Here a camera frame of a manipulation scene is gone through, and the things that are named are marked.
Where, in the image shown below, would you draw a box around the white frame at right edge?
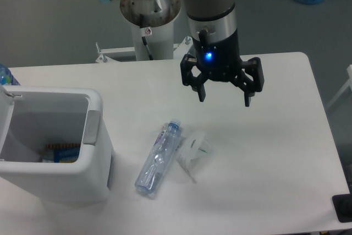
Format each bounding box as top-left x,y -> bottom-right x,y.
326,64 -> 351,112

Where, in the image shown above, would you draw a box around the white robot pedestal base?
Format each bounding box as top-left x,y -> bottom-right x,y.
96,0 -> 194,63

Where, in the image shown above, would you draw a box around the white open trash can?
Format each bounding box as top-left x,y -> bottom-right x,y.
1,85 -> 113,203

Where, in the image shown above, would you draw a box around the blue yellow box in bin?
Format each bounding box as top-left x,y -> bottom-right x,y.
41,143 -> 81,163

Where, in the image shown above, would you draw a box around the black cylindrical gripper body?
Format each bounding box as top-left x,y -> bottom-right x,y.
188,5 -> 241,81

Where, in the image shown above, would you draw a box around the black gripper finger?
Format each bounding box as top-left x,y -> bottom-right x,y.
232,57 -> 265,107
180,54 -> 206,102

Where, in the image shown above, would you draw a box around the black clamp at table corner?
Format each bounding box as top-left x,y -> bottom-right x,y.
332,194 -> 351,223

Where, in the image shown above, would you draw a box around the black cable on pedestal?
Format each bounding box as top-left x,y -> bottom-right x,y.
139,14 -> 154,61

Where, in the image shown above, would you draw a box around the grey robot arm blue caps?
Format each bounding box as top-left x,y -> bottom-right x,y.
103,0 -> 265,106

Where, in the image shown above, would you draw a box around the crushed clear plastic bottle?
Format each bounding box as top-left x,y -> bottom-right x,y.
135,118 -> 181,195

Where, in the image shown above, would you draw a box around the blue bottle at table edge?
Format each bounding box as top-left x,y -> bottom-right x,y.
0,63 -> 20,85

